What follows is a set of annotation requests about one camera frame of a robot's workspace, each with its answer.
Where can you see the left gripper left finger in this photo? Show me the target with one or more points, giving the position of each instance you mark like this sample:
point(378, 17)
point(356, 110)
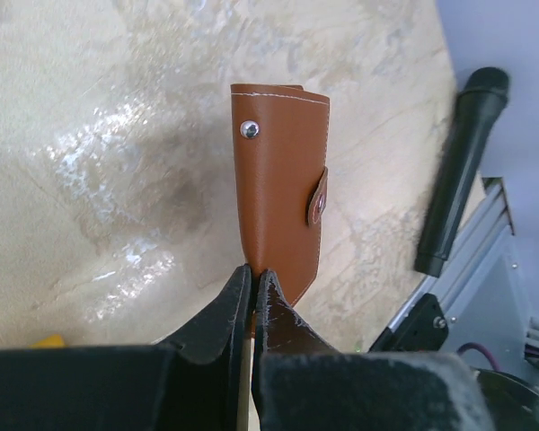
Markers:
point(208, 382)

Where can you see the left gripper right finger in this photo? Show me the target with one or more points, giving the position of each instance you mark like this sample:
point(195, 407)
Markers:
point(289, 382)

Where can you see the brown leather card holder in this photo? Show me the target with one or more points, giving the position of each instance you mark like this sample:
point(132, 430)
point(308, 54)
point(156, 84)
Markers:
point(280, 135)

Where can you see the yellow plastic bin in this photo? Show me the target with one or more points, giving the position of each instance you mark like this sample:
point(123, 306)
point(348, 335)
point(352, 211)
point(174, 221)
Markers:
point(51, 341)

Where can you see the black handheld microphone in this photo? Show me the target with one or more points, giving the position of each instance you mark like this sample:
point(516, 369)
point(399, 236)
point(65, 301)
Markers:
point(477, 108)

